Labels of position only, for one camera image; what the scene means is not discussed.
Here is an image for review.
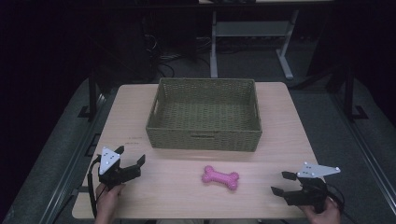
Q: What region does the aluminium floor rail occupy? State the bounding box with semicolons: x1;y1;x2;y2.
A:
328;91;396;208
38;92;108;224

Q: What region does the person's left hand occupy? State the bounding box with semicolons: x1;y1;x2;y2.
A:
94;182;126;219

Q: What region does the green woven basket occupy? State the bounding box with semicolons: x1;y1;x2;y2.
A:
145;77;263;153

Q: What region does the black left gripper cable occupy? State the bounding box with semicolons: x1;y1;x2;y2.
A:
86;155;103;219

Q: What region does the black metal stand post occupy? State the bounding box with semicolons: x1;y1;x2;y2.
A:
344;63;370;122
78;69;101;123

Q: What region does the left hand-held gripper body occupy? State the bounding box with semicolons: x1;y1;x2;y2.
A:
98;146;142;190

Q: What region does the tangle of floor cables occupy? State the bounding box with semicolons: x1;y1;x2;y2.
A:
141;32;213;78

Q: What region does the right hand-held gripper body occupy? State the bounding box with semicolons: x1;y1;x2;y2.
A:
283;161;342;215

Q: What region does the pink bone-shaped dog toy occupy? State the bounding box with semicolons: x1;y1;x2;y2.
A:
201;164;240;191

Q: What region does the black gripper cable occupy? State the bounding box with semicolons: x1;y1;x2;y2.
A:
86;155;103;219
326;182;358;224

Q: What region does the white metal desk frame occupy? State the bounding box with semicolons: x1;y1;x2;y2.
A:
208;8;301;81

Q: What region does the person's right hand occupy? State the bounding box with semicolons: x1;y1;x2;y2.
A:
300;198;343;224

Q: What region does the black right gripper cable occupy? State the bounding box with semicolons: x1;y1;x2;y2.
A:
326;182;358;224

